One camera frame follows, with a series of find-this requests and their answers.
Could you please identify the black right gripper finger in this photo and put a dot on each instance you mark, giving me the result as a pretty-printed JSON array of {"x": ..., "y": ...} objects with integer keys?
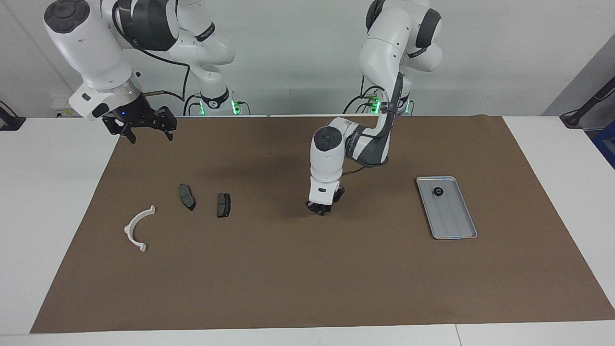
[
  {"x": 130, "y": 133},
  {"x": 170, "y": 124}
]

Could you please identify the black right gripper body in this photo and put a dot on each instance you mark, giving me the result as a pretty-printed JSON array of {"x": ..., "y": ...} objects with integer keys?
[{"x": 139, "y": 115}]

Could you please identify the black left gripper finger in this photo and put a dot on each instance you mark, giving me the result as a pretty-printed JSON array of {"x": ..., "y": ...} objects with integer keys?
[
  {"x": 327, "y": 211},
  {"x": 312, "y": 208}
]

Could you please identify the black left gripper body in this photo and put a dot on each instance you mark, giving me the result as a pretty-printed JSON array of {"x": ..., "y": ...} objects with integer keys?
[{"x": 336, "y": 197}]

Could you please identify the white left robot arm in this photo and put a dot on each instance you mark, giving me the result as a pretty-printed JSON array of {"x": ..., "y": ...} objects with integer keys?
[{"x": 326, "y": 163}]

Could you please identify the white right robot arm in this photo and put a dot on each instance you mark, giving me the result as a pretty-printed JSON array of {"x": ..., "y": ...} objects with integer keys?
[{"x": 86, "y": 43}]

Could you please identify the silver metal tray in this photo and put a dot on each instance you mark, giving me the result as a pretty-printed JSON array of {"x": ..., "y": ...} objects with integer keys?
[{"x": 451, "y": 216}]

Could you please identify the brown table mat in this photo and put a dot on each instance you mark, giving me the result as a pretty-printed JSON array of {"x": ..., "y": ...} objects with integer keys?
[{"x": 312, "y": 269}]

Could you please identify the white power box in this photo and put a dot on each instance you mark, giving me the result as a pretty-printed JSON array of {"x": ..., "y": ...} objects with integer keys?
[{"x": 60, "y": 111}]

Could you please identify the elongated dark brake pad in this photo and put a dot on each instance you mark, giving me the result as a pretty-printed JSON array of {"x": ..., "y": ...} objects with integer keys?
[{"x": 187, "y": 197}]

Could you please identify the rectangular dark brake pad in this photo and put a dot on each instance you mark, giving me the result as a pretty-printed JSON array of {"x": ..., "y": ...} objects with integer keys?
[{"x": 223, "y": 205}]

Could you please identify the black table clamp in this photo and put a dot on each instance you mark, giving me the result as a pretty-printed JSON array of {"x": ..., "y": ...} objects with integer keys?
[{"x": 9, "y": 121}]

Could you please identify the black angled stand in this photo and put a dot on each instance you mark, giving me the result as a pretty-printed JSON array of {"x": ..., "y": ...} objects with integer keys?
[{"x": 584, "y": 109}]

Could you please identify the blue box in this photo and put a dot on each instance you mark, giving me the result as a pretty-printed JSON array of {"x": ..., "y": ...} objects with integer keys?
[{"x": 606, "y": 144}]

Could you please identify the white semicircular bracket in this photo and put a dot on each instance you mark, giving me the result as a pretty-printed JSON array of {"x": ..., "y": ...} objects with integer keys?
[{"x": 128, "y": 230}]

